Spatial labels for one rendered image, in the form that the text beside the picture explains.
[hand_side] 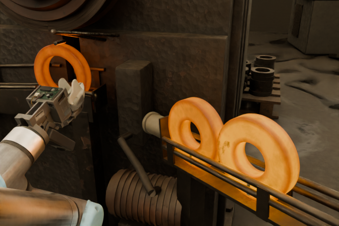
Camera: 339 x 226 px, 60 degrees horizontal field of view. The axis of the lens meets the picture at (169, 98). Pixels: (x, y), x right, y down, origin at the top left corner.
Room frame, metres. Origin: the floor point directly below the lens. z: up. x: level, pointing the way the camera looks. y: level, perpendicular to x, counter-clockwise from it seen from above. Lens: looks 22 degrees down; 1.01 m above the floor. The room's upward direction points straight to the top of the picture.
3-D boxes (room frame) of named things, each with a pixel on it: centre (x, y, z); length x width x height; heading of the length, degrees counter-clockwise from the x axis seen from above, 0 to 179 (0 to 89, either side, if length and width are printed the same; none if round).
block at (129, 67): (0.81, 0.10, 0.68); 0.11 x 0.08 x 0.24; 163
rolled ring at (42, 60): (0.86, 0.33, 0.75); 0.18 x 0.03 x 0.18; 72
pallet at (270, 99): (2.69, -0.43, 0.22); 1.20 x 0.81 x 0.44; 71
